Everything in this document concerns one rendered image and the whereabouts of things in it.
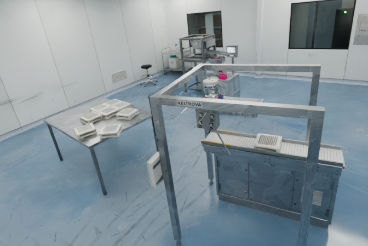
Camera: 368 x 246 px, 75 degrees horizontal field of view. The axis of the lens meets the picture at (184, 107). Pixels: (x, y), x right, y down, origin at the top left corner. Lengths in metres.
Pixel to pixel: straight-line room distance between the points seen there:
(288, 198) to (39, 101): 5.65
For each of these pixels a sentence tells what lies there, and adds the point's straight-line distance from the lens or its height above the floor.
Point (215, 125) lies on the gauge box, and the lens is 2.46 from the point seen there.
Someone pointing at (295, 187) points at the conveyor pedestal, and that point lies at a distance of 2.77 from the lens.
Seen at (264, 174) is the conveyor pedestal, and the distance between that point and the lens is 2.74.
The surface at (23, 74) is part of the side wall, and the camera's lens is 6.47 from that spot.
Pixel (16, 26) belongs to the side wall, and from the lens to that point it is 6.46.
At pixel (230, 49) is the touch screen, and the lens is 5.21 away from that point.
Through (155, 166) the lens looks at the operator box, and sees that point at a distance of 2.06.
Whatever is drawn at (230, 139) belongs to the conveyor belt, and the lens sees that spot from 2.73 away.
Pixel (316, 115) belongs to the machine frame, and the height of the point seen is 1.60.
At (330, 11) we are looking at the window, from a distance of 7.10.
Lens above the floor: 2.24
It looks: 23 degrees down
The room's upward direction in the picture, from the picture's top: 7 degrees counter-clockwise
